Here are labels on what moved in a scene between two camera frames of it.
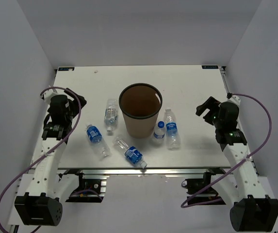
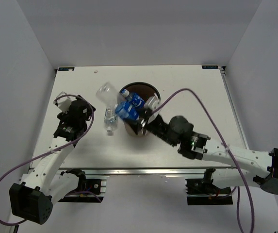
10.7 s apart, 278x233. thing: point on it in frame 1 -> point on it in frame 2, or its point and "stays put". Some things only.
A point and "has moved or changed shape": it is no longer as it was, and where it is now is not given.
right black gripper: [211, 104] -> [145, 123]
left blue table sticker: [66, 68] stays put
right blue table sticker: [210, 67] stays put
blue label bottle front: [132, 154] -> [130, 107]
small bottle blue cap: [159, 134] has moved or changed shape
